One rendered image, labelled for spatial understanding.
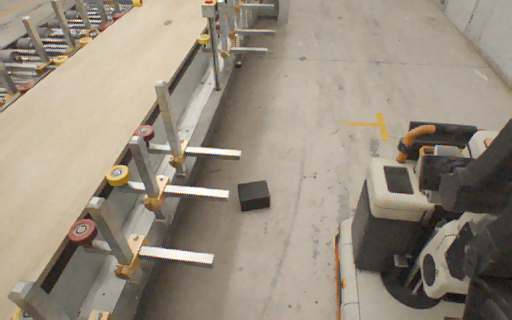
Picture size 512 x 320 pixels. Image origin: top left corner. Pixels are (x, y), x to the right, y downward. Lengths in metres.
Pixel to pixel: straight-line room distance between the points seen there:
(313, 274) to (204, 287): 0.61
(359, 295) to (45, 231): 1.28
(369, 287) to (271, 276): 0.56
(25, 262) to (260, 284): 1.18
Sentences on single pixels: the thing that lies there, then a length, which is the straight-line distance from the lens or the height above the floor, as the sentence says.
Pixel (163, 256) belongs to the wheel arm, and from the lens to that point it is 1.11.
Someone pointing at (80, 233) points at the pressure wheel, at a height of 0.90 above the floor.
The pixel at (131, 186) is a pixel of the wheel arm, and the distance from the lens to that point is 1.32.
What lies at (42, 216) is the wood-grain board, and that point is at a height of 0.90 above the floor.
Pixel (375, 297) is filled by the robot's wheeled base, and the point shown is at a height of 0.28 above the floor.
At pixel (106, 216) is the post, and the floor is 1.06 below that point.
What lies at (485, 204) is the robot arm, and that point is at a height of 1.25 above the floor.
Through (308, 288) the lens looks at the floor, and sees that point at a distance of 1.95.
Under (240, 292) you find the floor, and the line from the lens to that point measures 1.93.
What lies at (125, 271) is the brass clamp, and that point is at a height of 0.83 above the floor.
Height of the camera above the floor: 1.75
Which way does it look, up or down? 41 degrees down
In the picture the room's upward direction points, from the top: 2 degrees counter-clockwise
